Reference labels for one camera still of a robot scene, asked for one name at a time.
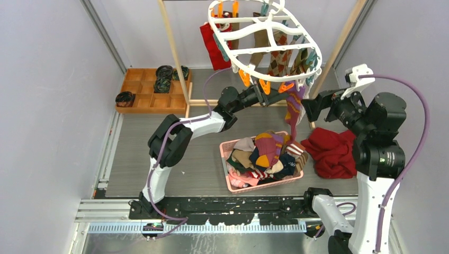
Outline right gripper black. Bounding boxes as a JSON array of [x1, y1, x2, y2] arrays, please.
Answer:
[[301, 80, 372, 135]]

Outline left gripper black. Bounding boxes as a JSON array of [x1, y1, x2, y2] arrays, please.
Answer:
[[230, 78, 288, 114]]

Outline maroon purple orange striped sock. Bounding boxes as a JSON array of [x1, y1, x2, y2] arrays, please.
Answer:
[[284, 82, 306, 142]]

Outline white plastic clip hanger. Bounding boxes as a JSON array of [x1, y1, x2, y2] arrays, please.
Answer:
[[208, 1, 322, 95]]

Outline maroon orange heel sock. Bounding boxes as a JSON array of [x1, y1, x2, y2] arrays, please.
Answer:
[[255, 132, 284, 168]]

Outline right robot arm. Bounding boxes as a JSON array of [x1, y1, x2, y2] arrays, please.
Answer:
[[302, 90, 407, 253]]

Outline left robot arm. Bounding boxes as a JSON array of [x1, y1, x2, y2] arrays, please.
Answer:
[[139, 85, 287, 219]]

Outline argyle hanging sock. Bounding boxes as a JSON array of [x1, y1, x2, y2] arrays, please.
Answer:
[[267, 31, 292, 77]]

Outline green striped hanging sock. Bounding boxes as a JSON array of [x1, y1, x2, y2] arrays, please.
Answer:
[[289, 48, 309, 76]]

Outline grey beige sock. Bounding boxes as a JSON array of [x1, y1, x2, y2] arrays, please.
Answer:
[[234, 137, 255, 152]]

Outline red hanging sock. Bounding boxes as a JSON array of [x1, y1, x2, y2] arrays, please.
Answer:
[[200, 22, 231, 70]]

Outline red cloth on table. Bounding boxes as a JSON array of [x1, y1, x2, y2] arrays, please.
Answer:
[[300, 128, 357, 179]]

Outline pink plastic basket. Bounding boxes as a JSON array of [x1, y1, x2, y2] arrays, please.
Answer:
[[219, 131, 303, 194]]

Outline brown striped sock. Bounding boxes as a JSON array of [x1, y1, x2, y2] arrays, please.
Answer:
[[295, 152, 309, 174]]

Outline wooden clothes rack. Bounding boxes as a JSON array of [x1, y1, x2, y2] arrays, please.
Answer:
[[157, 1, 374, 113]]

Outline rolled dark green sock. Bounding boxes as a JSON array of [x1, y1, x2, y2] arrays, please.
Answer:
[[172, 66, 190, 81]]

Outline rolled dark sock centre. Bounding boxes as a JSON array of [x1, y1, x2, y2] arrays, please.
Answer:
[[154, 77, 171, 94]]

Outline orange wooden compartment tray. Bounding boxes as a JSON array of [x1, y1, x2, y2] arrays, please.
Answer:
[[115, 68, 189, 114]]

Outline rolled dark sock left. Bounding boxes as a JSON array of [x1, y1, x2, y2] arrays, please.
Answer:
[[115, 91, 136, 107]]

